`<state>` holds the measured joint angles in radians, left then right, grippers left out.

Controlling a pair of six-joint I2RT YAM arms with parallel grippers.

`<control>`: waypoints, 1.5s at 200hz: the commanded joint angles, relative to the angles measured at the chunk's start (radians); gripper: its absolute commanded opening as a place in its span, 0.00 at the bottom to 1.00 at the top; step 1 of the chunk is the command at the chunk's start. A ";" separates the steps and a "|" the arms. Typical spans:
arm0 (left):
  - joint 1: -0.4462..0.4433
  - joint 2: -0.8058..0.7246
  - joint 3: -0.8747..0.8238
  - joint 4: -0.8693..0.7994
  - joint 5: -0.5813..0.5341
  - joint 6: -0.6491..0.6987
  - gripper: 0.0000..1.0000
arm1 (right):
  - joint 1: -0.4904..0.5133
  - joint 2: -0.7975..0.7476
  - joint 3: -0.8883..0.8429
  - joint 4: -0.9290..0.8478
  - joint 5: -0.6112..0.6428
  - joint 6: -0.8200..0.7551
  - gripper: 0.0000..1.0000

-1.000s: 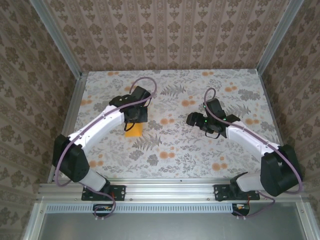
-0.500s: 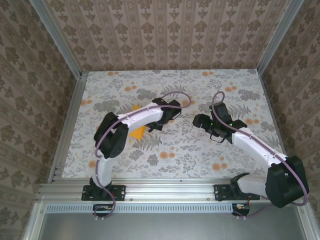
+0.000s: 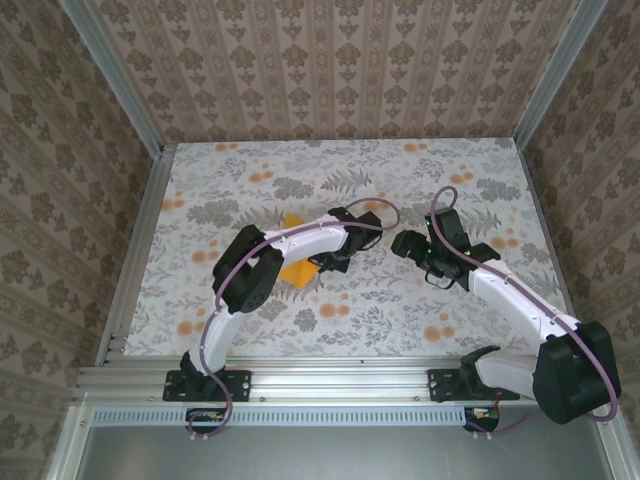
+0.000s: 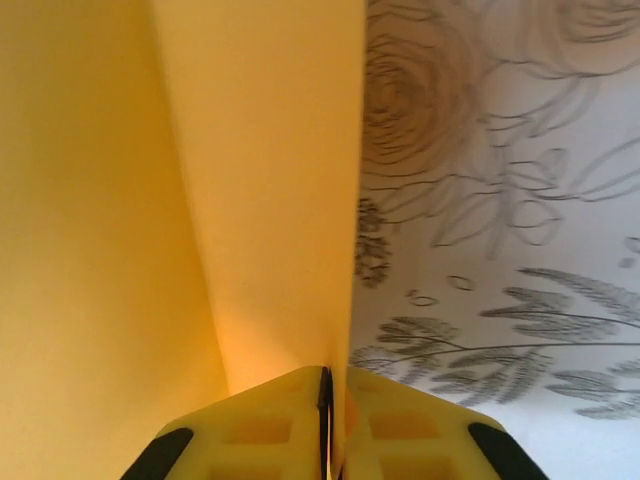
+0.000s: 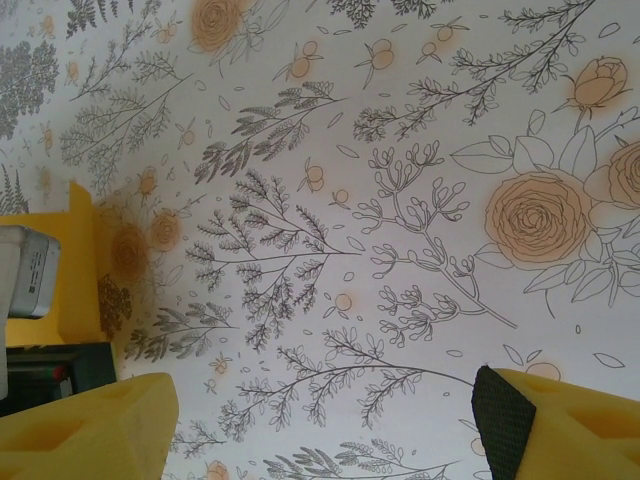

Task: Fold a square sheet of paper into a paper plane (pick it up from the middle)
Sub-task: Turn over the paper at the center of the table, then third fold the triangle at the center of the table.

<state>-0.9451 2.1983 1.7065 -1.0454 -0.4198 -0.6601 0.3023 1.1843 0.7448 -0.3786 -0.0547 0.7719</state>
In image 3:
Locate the small black electronics board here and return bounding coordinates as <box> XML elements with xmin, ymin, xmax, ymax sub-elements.
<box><xmin>185</xmin><ymin>407</ymin><xmax>226</xmax><ymax>434</ymax></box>
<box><xmin>464</xmin><ymin>405</ymin><xmax>501</xmax><ymax>432</ymax></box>

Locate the floral patterned table mat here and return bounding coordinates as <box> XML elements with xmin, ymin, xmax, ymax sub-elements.
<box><xmin>122</xmin><ymin>141</ymin><xmax>586</xmax><ymax>359</ymax></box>

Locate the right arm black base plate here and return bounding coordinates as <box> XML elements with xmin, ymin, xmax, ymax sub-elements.
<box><xmin>427</xmin><ymin>368</ymin><xmax>521</xmax><ymax>404</ymax></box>

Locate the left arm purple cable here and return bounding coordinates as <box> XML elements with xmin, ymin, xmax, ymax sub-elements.
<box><xmin>188</xmin><ymin>198</ymin><xmax>400</xmax><ymax>442</ymax></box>

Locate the aluminium frame post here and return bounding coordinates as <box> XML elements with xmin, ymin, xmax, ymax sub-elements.
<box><xmin>64</xmin><ymin>0</ymin><xmax>174</xmax><ymax>157</ymax></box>
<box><xmin>513</xmin><ymin>0</ymin><xmax>609</xmax><ymax>146</ymax></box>

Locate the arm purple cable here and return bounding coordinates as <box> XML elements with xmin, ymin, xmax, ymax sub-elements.
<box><xmin>188</xmin><ymin>198</ymin><xmax>400</xmax><ymax>442</ymax></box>
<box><xmin>431</xmin><ymin>185</ymin><xmax>623</xmax><ymax>437</ymax></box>

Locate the wide aluminium extrusion beam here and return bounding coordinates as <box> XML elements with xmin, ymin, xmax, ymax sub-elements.
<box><xmin>74</xmin><ymin>364</ymin><xmax>614</xmax><ymax>404</ymax></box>

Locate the aluminium table edge rail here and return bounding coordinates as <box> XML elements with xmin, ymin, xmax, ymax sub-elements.
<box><xmin>97</xmin><ymin>144</ymin><xmax>176</xmax><ymax>369</ymax></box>
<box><xmin>514</xmin><ymin>139</ymin><xmax>591</xmax><ymax>364</ymax></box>

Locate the grey sheet metal panel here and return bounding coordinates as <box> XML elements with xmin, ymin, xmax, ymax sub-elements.
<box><xmin>47</xmin><ymin>404</ymin><xmax>640</xmax><ymax>480</ymax></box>

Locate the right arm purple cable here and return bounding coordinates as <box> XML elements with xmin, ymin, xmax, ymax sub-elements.
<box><xmin>431</xmin><ymin>185</ymin><xmax>623</xmax><ymax>437</ymax></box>

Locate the right thin black camera cable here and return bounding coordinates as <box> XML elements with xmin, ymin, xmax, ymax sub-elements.
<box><xmin>421</xmin><ymin>268</ymin><xmax>457</xmax><ymax>292</ymax></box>

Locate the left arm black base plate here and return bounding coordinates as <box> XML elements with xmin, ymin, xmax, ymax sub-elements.
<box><xmin>163</xmin><ymin>368</ymin><xmax>253</xmax><ymax>403</ymax></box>

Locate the grey slotted cable duct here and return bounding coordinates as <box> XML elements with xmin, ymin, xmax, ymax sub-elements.
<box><xmin>92</xmin><ymin>405</ymin><xmax>466</xmax><ymax>427</ymax></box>

